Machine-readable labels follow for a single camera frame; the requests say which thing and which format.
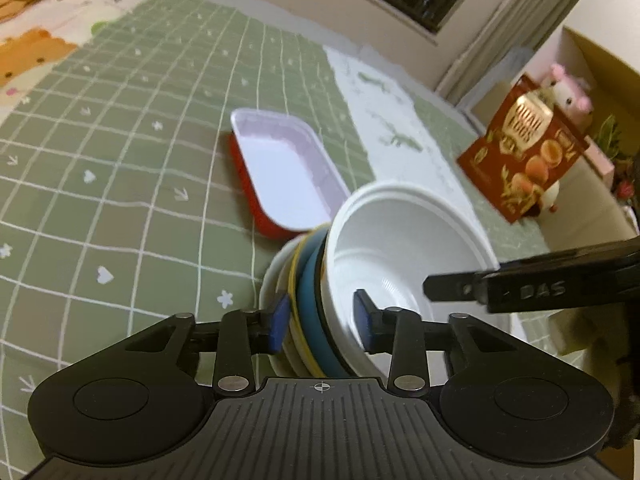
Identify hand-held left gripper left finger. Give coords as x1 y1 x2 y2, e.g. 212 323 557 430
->
125 294 292 397

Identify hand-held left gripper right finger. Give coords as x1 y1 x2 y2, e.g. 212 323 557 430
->
353 289 522 397

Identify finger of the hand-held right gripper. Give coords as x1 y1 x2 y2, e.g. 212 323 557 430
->
422 269 494 307

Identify blue enamel bowl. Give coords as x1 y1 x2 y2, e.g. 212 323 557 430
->
295 237 351 378

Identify yellow-rimmed white bowl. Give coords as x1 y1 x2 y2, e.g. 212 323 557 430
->
277 230 331 376

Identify white and red plush toy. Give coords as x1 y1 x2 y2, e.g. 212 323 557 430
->
525 180 561 218

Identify artificial flowers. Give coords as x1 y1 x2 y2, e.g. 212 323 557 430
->
597 115 640 206

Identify pink box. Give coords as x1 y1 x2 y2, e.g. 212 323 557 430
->
585 140 616 186

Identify red snack box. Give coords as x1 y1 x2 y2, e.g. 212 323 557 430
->
456 72 591 225

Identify red tray white inside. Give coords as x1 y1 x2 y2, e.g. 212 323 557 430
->
229 107 352 240

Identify pink plush toy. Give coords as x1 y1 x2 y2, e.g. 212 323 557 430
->
537 62 596 118

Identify white deer-print cloth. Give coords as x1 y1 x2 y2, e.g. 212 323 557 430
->
322 44 501 266

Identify green checked bedsheet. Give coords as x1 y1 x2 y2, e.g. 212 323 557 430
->
0 0 551 480

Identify cardboard box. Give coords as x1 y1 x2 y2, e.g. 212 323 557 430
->
555 25 640 241

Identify beige curtain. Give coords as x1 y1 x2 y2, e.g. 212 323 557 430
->
435 0 611 111

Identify cartoon printed blanket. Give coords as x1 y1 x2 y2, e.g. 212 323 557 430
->
0 0 166 121

